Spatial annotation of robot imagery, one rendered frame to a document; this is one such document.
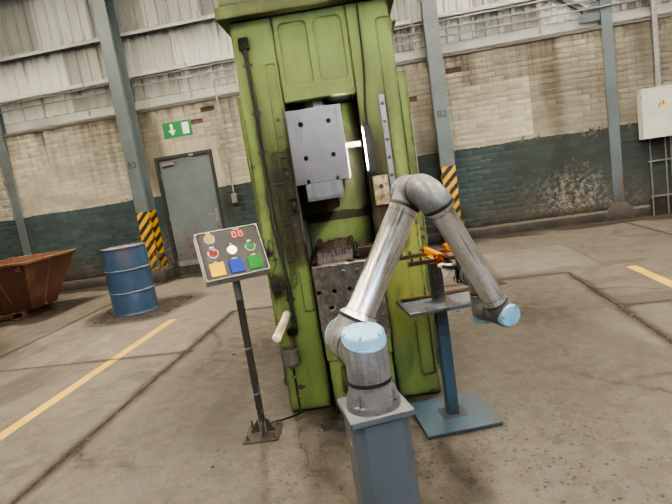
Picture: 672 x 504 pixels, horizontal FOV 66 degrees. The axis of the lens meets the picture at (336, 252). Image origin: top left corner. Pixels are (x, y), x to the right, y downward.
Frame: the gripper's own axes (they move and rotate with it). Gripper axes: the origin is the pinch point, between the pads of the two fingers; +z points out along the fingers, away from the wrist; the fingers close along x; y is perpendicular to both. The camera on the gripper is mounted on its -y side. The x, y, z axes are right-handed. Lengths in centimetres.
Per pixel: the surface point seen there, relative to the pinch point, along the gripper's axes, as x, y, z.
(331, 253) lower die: -51, -5, 55
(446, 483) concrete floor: -23, 92, -25
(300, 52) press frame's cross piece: -50, -116, 70
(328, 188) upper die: -47, -40, 54
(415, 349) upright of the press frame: -9, 63, 64
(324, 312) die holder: -60, 27, 50
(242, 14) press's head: -78, -139, 67
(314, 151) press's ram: -52, -61, 55
